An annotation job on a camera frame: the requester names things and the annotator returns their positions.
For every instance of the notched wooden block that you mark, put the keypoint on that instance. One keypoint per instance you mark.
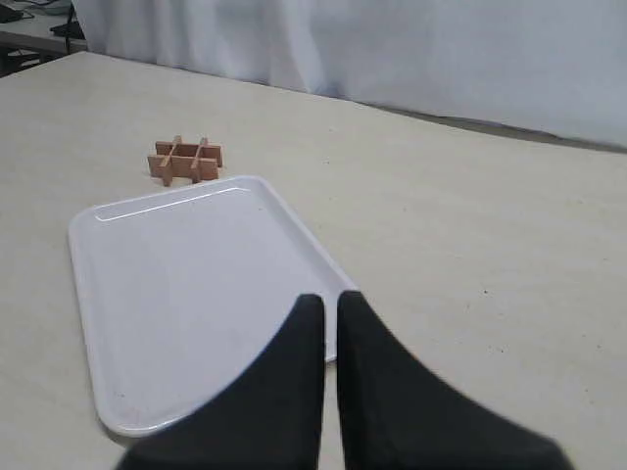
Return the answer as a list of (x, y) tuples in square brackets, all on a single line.
[(206, 151), (181, 167)]

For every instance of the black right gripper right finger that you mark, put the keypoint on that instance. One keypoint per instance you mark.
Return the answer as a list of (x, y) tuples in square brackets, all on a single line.
[(397, 414)]

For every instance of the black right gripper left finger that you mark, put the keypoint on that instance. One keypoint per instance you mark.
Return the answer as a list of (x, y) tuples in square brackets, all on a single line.
[(270, 417)]

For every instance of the grey side desk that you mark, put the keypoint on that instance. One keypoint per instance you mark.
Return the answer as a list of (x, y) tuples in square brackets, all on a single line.
[(36, 32)]

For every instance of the light brown wooden block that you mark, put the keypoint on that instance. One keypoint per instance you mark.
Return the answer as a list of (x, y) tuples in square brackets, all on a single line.
[(166, 163)]

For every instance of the white plastic tray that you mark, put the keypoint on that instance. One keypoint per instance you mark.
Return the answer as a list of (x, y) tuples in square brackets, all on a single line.
[(179, 291)]

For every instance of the white backdrop curtain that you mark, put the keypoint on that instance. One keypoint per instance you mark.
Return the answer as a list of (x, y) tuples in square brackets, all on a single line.
[(557, 67)]

